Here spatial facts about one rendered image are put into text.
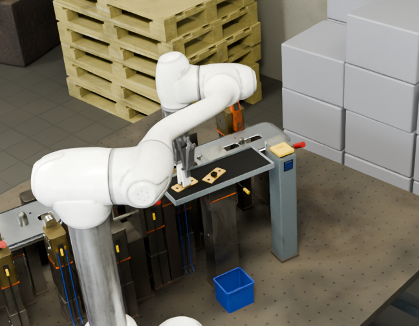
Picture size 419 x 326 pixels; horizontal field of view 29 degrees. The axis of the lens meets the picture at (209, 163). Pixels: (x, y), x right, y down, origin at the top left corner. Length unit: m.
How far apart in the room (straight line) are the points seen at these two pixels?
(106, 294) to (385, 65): 2.07
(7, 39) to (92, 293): 4.36
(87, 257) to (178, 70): 0.63
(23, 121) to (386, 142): 2.62
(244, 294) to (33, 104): 3.30
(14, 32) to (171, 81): 3.95
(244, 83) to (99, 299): 0.73
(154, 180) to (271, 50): 3.90
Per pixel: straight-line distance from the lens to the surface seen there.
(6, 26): 6.20
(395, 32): 3.64
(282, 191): 2.75
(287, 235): 2.87
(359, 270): 2.91
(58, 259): 2.61
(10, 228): 2.78
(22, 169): 5.01
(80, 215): 1.88
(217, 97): 2.19
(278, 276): 2.88
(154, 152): 1.85
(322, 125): 4.12
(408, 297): 3.52
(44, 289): 2.94
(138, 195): 1.78
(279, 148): 2.70
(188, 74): 2.31
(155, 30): 4.71
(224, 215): 2.65
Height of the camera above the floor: 2.59
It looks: 33 degrees down
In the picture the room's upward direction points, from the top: 5 degrees counter-clockwise
